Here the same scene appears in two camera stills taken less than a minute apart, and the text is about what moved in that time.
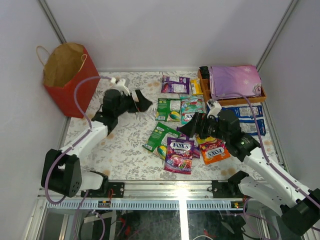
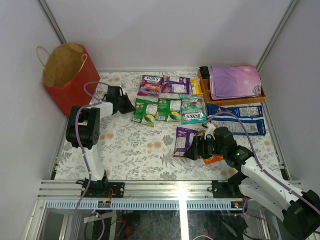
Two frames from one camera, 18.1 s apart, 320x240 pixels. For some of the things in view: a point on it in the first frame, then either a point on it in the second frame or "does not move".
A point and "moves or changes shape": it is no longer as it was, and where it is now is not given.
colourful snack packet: x=179 y=155 to x=150 y=85
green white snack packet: x=190 y=105 does not move
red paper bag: x=64 y=64 does not move
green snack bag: x=157 y=142 to x=145 y=112
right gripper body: x=210 y=128 to x=208 y=147
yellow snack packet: x=196 y=88 does not move
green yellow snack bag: x=168 y=110 does not move
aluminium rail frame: x=182 y=195 does not move
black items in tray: x=205 y=72 does not move
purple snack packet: x=173 y=84 does not move
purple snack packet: x=182 y=150 moves or changes shape
